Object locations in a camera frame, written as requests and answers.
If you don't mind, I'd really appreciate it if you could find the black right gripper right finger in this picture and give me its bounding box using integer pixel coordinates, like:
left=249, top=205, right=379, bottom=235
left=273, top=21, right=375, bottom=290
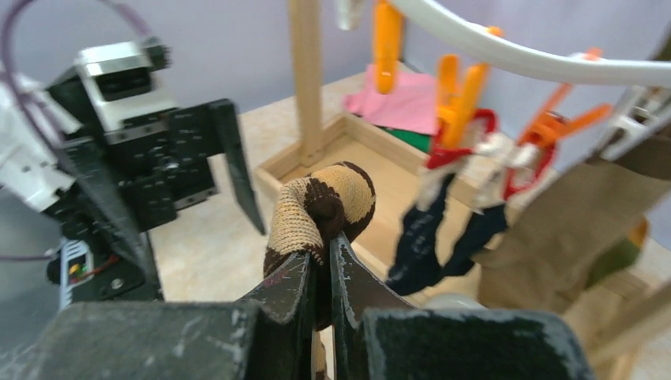
left=330, top=235, right=594, bottom=379

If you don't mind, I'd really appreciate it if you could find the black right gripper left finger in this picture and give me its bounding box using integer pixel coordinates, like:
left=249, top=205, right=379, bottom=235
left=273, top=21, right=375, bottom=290
left=17, top=254, right=315, bottom=379

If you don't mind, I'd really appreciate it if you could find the wooden hanger rack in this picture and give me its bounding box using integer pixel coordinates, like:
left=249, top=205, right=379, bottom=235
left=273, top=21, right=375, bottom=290
left=256, top=1, right=670, bottom=379

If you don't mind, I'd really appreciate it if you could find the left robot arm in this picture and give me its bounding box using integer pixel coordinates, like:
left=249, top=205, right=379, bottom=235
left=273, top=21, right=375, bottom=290
left=1, top=67, right=264, bottom=283

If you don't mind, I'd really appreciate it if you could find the brown hanging sock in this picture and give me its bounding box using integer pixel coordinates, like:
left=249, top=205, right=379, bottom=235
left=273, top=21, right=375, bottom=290
left=474, top=31, right=671, bottom=316

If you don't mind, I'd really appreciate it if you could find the white round clip hanger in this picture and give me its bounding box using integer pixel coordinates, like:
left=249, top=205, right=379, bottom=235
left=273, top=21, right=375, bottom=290
left=335, top=0, right=671, bottom=164

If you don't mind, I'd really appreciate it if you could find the green cloth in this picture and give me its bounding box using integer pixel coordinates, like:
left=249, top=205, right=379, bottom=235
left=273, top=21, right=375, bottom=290
left=381, top=127, right=432, bottom=153

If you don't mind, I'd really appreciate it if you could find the navy white red hanging sock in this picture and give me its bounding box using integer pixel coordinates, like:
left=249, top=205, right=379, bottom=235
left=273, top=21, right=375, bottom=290
left=385, top=107, right=557, bottom=298

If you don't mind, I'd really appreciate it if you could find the pink cloth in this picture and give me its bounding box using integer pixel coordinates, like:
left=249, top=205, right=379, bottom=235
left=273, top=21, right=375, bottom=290
left=343, top=64, right=437, bottom=135

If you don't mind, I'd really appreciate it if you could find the orange clothes clip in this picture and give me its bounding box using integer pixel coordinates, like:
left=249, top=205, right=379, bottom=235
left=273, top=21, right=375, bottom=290
left=436, top=54, right=490, bottom=149

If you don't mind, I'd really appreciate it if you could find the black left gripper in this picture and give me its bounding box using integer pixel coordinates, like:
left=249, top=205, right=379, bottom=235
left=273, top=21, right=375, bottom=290
left=56, top=99, right=266, bottom=283

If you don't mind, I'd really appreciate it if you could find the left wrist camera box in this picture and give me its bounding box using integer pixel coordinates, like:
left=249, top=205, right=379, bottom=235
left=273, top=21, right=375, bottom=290
left=47, top=36, right=177, bottom=132

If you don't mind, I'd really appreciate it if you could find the orange clip at back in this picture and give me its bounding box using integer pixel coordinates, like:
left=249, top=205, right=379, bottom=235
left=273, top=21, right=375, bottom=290
left=372, top=1, right=404, bottom=94

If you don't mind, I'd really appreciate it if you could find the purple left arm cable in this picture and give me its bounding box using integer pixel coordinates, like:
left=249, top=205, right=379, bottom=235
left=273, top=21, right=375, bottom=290
left=0, top=0, right=158, bottom=264

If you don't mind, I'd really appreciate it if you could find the brown argyle sock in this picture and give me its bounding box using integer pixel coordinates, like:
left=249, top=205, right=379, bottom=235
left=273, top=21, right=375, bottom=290
left=252, top=161, right=376, bottom=379

